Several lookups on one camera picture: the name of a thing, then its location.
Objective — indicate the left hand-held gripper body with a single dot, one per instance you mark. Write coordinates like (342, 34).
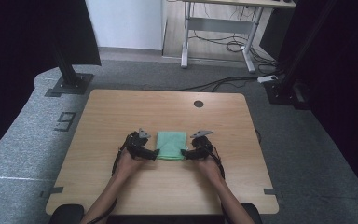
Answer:
(136, 144)

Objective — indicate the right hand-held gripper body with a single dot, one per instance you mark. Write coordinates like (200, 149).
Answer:
(202, 144)

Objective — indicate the green cloth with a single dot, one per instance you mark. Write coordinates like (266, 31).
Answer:
(171, 146)

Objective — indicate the person's right hand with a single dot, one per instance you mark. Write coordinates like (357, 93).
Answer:
(209, 169)

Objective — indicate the person's left hand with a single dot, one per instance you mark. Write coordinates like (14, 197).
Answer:
(127, 166)

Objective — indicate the dark round table grommet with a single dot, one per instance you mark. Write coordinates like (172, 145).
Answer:
(199, 104)

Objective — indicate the black metal stand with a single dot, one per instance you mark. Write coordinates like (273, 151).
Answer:
(287, 90)
(71, 82)

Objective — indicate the white power strip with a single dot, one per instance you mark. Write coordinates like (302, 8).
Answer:
(267, 79)

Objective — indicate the black curtain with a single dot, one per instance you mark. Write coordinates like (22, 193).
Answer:
(18, 62)
(348, 93)

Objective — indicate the white desk frame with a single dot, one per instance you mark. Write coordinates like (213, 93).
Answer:
(220, 25)

